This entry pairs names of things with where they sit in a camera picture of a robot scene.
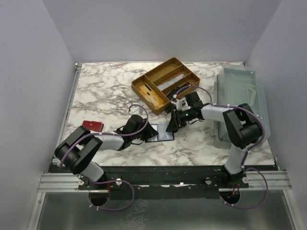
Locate black leather card holder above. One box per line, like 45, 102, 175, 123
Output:
145, 123, 175, 143

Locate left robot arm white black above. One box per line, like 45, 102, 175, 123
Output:
54, 115, 158, 182

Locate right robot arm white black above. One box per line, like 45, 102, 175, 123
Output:
166, 92, 265, 181

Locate black cards in tray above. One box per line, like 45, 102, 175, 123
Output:
166, 82, 191, 100

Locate yellow cards in tray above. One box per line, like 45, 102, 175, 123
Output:
140, 84, 164, 109

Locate grey cards in tray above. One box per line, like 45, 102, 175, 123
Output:
157, 74, 185, 91

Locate red leather card holder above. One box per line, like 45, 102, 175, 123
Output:
82, 120, 104, 132

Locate brown woven organizer tray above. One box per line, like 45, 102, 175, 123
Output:
131, 57, 200, 115

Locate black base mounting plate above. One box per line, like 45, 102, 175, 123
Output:
79, 166, 248, 200

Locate clear plastic storage box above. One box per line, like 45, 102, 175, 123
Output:
213, 64, 271, 144

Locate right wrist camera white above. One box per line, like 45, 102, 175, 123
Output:
171, 94, 185, 110

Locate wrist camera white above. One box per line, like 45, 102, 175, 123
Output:
171, 94, 185, 110
132, 107, 145, 116

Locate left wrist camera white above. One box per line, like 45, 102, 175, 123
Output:
132, 107, 145, 116

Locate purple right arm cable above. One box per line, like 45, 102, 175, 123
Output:
174, 85, 271, 208

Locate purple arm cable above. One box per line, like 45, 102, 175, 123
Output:
174, 85, 271, 208
59, 104, 149, 212

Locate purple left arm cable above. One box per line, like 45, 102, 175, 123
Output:
59, 104, 149, 212

